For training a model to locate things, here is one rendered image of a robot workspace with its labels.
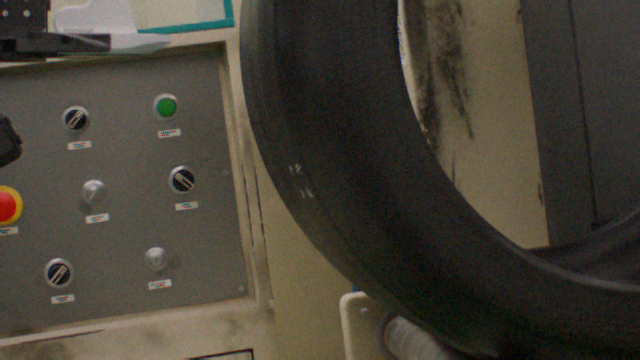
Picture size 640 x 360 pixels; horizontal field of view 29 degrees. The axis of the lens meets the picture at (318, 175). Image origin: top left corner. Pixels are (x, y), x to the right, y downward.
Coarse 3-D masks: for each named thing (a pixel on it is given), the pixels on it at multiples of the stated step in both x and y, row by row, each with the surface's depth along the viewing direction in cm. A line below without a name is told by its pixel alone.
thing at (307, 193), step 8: (288, 160) 95; (296, 160) 94; (296, 168) 94; (296, 176) 95; (304, 176) 93; (296, 184) 96; (304, 184) 94; (304, 192) 95; (312, 192) 94; (312, 200) 94
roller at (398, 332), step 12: (396, 324) 125; (408, 324) 122; (384, 336) 127; (396, 336) 122; (408, 336) 119; (420, 336) 116; (432, 336) 114; (396, 348) 122; (408, 348) 117; (420, 348) 114; (432, 348) 111; (444, 348) 109; (456, 348) 107
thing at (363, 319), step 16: (352, 304) 127; (368, 304) 127; (352, 320) 127; (368, 320) 128; (384, 320) 127; (352, 336) 127; (368, 336) 128; (352, 352) 127; (368, 352) 128; (384, 352) 128
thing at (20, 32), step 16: (0, 0) 94; (16, 0) 94; (32, 0) 94; (48, 0) 94; (0, 16) 94; (16, 16) 94; (32, 16) 94; (0, 32) 93; (16, 32) 93; (0, 48) 93
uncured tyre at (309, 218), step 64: (256, 0) 98; (320, 0) 89; (384, 0) 89; (256, 64) 99; (320, 64) 90; (384, 64) 89; (256, 128) 107; (320, 128) 91; (384, 128) 89; (320, 192) 93; (384, 192) 90; (448, 192) 90; (384, 256) 92; (448, 256) 91; (512, 256) 91; (576, 256) 121; (448, 320) 94; (512, 320) 92; (576, 320) 92
